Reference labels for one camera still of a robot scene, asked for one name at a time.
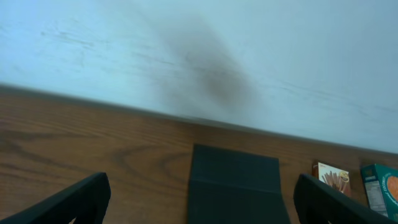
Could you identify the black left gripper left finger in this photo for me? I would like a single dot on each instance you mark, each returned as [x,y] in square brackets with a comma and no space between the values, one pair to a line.
[83,202]

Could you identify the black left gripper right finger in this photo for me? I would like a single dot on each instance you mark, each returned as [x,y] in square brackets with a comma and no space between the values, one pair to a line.
[316,202]

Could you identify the brown Pocky chocolate box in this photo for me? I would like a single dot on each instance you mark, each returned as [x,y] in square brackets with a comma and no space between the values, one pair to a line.
[336,178]

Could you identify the black storage box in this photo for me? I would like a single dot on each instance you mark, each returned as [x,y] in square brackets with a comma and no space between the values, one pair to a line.
[230,187]

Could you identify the teal coconut cookies box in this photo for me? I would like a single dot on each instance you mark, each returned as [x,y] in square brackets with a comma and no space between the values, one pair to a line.
[380,183]

